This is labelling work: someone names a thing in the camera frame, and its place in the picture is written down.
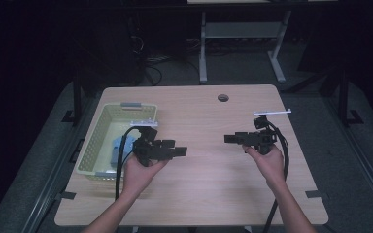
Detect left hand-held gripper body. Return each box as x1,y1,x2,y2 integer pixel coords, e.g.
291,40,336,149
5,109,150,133
129,119,170,168

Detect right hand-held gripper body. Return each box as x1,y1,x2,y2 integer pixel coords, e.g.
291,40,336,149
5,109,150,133
253,109,292,155

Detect cream plastic basket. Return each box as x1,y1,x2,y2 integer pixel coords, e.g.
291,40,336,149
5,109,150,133
75,102,159,182

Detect person's left hand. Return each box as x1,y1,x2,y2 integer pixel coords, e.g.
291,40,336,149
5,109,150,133
121,154,170,199

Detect person's right hand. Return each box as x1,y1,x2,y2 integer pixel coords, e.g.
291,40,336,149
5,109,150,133
242,144,288,195

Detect black tape strip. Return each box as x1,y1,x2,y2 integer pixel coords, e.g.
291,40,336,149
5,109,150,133
55,191,78,201
305,189,329,199

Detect black metal stand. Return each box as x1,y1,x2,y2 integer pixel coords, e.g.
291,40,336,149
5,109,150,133
61,69,85,125
336,69,364,127

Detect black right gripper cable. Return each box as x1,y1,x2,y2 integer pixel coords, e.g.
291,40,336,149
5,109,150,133
261,119,290,233

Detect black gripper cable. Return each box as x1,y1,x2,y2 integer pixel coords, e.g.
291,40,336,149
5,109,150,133
114,125,144,201
261,119,290,233

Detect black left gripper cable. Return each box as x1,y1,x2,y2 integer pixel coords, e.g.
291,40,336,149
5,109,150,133
114,125,144,201

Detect tangle of floor cables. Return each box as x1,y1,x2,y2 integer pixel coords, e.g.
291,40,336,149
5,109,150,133
127,32,164,86

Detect white metal desk frame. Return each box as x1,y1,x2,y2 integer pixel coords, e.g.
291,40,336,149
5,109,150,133
197,9,292,84

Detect aluminium rail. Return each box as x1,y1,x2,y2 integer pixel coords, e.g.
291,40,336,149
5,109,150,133
324,95,373,224
20,96,93,233

